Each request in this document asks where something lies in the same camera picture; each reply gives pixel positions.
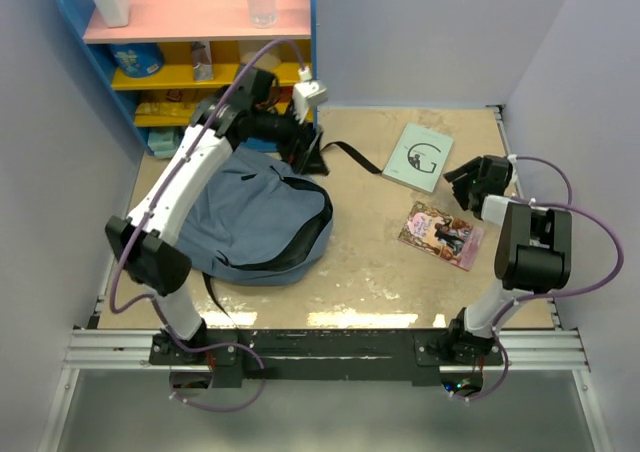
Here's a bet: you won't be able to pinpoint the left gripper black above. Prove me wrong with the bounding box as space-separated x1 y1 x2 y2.
254 97 330 176

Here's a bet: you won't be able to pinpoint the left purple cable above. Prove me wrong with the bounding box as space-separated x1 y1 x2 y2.
108 38 314 413

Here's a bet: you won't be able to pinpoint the aluminium rail frame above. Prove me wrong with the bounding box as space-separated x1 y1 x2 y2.
37 104 614 452

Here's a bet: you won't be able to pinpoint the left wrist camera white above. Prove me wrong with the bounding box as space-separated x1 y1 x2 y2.
292 80 328 123

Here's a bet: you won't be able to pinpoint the pale green bottom book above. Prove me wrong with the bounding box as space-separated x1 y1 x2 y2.
382 123 454 194

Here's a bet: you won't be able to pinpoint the white round container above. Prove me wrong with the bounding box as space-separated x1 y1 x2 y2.
238 40 281 71

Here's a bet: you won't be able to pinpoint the silver snack pouch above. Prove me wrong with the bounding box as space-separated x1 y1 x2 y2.
190 41 214 82

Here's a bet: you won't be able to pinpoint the teal tissue packs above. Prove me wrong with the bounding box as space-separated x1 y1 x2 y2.
147 127 181 159

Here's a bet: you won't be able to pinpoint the blue grey backpack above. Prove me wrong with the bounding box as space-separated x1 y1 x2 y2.
176 146 334 308

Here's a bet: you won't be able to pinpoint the pink book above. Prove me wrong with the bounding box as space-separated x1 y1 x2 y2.
398 201 484 271

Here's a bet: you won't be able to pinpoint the blue snack cup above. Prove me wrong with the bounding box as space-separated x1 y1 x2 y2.
109 43 164 79

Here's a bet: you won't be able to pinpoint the blue wooden shelf unit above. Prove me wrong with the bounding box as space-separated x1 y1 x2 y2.
56 0 315 155

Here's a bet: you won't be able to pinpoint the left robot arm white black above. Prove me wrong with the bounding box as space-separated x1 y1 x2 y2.
105 66 333 364

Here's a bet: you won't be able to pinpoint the yellow snack bag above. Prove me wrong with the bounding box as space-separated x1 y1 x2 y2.
136 89 211 121

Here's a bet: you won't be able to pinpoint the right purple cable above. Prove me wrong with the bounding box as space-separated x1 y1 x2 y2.
447 155 625 402

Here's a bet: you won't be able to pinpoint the purple cable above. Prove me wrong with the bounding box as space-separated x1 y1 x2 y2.
108 38 314 413
447 155 625 402

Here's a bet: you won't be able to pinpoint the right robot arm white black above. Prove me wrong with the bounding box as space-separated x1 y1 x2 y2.
428 154 572 365

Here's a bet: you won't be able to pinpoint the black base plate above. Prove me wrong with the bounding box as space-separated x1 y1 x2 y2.
149 329 503 388

